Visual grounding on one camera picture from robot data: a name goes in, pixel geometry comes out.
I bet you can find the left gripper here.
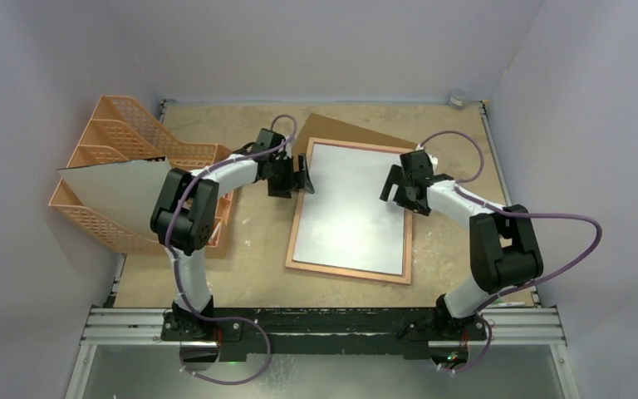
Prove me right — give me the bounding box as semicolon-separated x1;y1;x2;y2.
267;154;313;198

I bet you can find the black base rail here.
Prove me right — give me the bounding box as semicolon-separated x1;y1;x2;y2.
160;306;487;362

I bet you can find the orange plastic file organizer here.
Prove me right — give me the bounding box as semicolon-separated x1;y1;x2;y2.
49;96;231;254

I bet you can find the brown cardboard backing board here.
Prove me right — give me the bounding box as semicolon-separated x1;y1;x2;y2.
292;113;417;154

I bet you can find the small clear jar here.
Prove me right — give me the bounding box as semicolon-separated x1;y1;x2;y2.
449;88;469;110

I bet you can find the white sheet in organizer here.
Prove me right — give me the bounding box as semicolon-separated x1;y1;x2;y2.
58;156;172;241

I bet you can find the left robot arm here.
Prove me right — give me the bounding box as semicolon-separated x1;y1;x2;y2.
150;129;314;341

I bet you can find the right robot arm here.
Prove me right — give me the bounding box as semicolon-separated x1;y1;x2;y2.
380;150;543;338

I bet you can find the ocean cliff photo print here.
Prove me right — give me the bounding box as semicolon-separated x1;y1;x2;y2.
292;143;411;277

